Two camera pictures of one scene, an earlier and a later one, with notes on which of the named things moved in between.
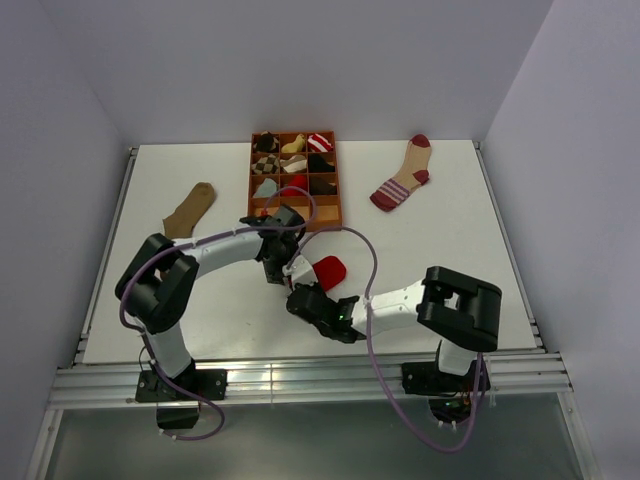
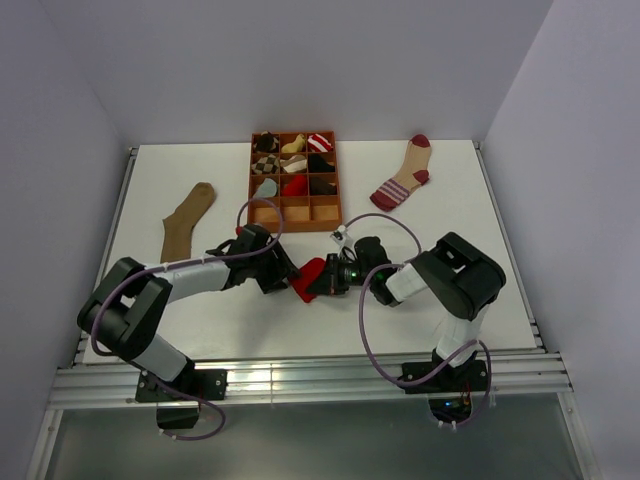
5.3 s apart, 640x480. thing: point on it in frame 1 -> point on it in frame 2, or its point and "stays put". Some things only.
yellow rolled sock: [296, 146] stays put
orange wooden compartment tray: [296, 169] stays put
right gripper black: [317, 287] -> [329, 282]
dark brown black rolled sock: [319, 186] stays put
